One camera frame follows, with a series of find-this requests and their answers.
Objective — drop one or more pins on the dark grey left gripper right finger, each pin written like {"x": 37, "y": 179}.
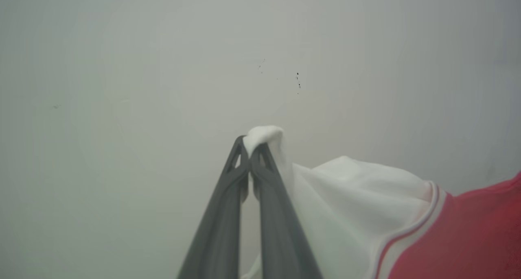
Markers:
{"x": 281, "y": 238}

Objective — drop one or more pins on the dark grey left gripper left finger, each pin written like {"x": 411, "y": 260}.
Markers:
{"x": 215, "y": 238}

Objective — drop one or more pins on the red and white garment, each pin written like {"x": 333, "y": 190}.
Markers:
{"x": 366, "y": 214}

